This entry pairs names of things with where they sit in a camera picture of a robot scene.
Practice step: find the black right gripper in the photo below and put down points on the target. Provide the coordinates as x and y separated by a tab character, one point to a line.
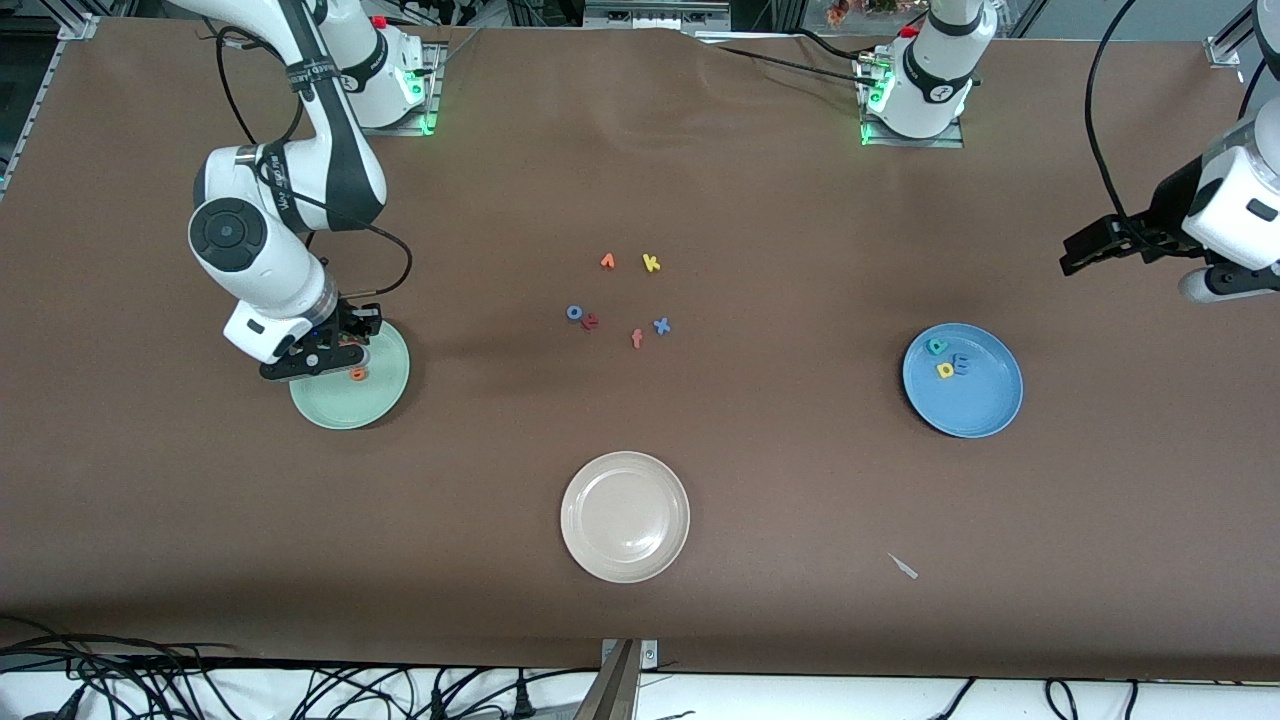
347	322

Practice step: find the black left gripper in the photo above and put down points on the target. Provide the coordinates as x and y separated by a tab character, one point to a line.
1167	207

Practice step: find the blue letter E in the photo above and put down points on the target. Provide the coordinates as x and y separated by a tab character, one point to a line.
964	365

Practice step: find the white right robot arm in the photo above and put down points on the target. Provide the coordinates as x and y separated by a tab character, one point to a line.
250	250

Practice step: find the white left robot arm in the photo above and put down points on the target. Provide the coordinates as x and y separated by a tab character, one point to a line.
940	80

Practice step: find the light green plate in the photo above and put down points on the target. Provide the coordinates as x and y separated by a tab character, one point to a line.
350	405

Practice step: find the blue plate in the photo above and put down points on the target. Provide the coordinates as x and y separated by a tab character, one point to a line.
975	405

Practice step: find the beige plate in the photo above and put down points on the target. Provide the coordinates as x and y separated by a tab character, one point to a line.
625	517

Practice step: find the orange background object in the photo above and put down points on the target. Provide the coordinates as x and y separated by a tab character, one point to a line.
838	12

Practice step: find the small grey tape scrap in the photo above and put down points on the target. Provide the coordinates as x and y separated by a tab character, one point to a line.
905	568

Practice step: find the black power plug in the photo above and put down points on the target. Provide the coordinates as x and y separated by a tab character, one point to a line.
437	700
520	700

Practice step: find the brown table cover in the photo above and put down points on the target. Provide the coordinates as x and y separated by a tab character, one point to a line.
800	500

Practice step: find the grey background box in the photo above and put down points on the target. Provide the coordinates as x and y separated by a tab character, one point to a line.
650	18

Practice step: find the grey metal beam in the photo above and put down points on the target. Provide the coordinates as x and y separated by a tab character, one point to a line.
612	695

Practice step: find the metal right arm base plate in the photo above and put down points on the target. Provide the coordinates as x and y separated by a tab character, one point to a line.
380	131

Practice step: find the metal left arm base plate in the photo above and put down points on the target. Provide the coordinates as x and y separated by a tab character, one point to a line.
900	142

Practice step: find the small metal bracket plate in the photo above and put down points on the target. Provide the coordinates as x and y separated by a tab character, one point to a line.
650	655

